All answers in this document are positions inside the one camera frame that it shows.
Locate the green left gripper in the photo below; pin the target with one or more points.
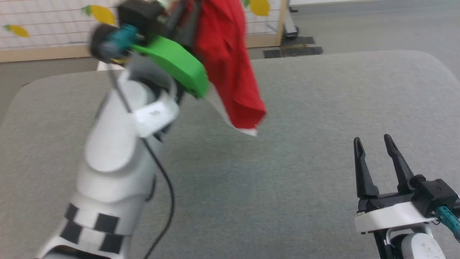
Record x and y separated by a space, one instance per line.
176 63

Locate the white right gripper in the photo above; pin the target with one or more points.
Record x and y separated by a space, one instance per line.
388 217

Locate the red garment with white trim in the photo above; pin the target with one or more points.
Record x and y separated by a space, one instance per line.
226 54

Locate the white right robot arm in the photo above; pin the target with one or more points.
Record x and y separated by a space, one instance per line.
420 246

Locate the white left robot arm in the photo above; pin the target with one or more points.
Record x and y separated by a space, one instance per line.
115 151

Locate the white partition board with stand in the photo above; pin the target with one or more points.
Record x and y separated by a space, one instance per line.
290 27

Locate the black floor mat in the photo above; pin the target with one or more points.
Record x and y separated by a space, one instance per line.
293 48

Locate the lemon print partition screen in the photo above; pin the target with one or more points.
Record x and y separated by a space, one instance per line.
43 25

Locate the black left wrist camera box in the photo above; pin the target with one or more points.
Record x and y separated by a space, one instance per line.
138 16

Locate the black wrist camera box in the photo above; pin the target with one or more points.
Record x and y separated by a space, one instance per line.
436 196
138 16

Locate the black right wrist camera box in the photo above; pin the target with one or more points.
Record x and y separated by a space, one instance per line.
436 196

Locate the wooden screen frame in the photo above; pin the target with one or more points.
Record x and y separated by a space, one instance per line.
36 54

